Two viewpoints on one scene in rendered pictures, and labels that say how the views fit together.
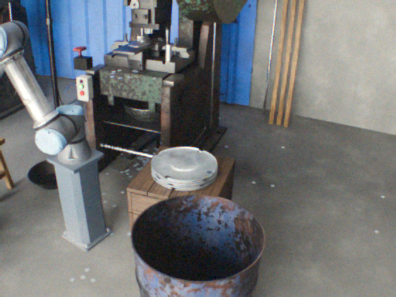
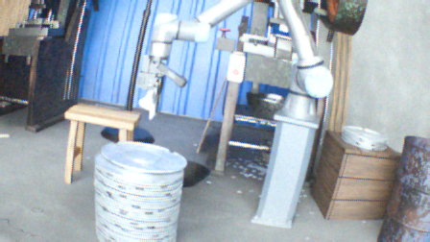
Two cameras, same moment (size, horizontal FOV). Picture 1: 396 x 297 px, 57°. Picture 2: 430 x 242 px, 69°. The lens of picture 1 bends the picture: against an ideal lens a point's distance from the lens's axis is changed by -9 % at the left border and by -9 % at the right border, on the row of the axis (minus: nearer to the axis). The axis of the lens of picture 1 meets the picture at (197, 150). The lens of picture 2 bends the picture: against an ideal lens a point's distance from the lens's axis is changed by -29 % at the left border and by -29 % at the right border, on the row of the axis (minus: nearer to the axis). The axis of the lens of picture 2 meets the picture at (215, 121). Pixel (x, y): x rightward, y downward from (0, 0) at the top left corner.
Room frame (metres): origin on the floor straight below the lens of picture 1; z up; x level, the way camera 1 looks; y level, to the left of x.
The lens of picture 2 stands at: (-0.01, 1.32, 0.69)
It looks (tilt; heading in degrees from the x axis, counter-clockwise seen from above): 11 degrees down; 343
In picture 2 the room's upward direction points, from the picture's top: 9 degrees clockwise
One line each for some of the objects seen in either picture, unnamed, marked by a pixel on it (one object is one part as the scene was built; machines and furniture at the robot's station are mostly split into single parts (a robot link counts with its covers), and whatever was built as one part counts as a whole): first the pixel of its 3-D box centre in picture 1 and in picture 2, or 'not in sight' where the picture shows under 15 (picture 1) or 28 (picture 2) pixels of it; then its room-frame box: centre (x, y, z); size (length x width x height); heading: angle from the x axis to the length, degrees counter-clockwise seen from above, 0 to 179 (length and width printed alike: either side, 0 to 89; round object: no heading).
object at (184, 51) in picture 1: (177, 46); not in sight; (2.17, 0.14, 0.76); 0.17 x 0.06 x 0.10; 70
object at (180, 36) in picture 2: not in sight; (192, 32); (1.40, 1.01, 0.71); 0.11 x 0.11 x 0.08; 81
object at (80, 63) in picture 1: (83, 71); (224, 54); (2.11, 0.67, 0.62); 0.10 x 0.06 x 0.20; 70
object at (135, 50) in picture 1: (135, 57); (284, 47); (2.06, 0.35, 0.72); 0.25 x 0.14 x 0.14; 160
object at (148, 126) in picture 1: (150, 114); (272, 115); (2.23, 0.29, 0.31); 0.43 x 0.42 x 0.01; 70
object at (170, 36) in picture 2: not in sight; (165, 28); (1.40, 1.11, 0.71); 0.09 x 0.08 x 0.11; 81
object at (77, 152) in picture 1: (73, 145); (300, 104); (1.45, 0.53, 0.50); 0.15 x 0.15 x 0.10
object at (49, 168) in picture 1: (52, 176); (178, 174); (1.90, 0.86, 0.04); 0.30 x 0.30 x 0.07
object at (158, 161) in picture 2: not in sight; (141, 156); (1.27, 1.14, 0.30); 0.29 x 0.29 x 0.01
